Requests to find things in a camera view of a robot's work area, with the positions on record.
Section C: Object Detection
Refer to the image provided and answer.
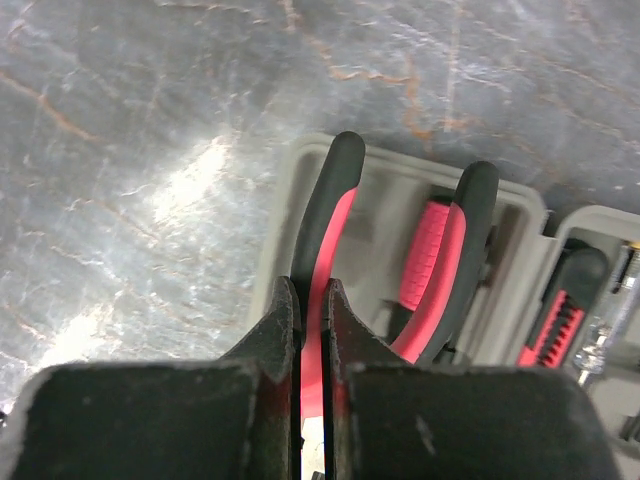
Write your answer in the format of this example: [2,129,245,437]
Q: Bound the short red handled screwdriver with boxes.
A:
[387,199,454,341]

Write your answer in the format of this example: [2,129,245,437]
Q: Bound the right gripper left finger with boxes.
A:
[1,277,301,479]

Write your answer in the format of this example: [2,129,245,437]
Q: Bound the red black utility knife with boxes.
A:
[517,243,609,369]

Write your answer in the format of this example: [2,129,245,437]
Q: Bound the clear voltage tester screwdriver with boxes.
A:
[574,241,639,387]

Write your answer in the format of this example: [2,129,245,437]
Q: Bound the red black pliers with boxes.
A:
[290,131,499,418]

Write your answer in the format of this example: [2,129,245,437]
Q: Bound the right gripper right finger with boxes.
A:
[322,279,620,479]

